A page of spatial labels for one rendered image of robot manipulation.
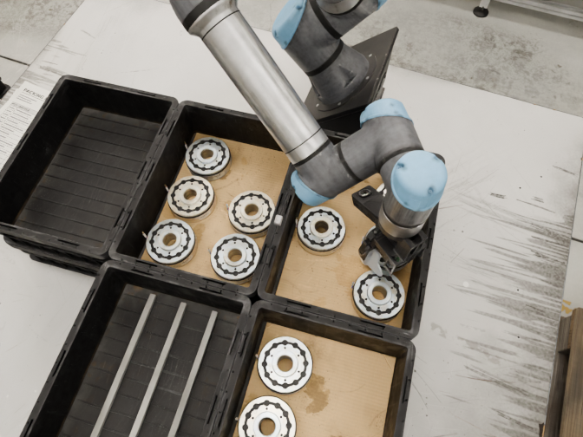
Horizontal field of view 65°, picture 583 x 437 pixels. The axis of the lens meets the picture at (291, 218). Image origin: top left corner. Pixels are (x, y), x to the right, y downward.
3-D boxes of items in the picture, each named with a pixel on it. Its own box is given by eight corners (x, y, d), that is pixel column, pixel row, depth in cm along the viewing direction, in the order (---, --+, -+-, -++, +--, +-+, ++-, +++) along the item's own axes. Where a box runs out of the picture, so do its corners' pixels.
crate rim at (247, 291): (183, 105, 107) (180, 98, 105) (308, 132, 103) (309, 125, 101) (109, 261, 90) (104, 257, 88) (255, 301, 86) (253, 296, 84)
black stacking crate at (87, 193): (84, 107, 119) (63, 75, 109) (191, 130, 115) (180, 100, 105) (3, 243, 103) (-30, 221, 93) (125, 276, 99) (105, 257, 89)
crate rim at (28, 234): (67, 80, 111) (62, 72, 109) (183, 105, 107) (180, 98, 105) (-25, 225, 94) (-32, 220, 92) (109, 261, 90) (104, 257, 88)
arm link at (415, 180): (437, 138, 66) (461, 188, 62) (419, 178, 76) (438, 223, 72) (385, 149, 65) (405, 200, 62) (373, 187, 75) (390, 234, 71)
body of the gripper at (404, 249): (388, 277, 86) (402, 254, 75) (361, 242, 89) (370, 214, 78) (420, 257, 87) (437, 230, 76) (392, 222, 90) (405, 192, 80)
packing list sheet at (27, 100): (20, 80, 138) (19, 78, 137) (86, 101, 134) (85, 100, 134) (-53, 167, 125) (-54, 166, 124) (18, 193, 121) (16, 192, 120)
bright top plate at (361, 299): (362, 263, 95) (362, 262, 94) (409, 280, 93) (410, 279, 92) (346, 308, 91) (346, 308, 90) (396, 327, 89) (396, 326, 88)
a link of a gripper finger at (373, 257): (370, 288, 94) (383, 269, 86) (352, 265, 96) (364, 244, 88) (381, 281, 95) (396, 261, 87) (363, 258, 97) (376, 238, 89)
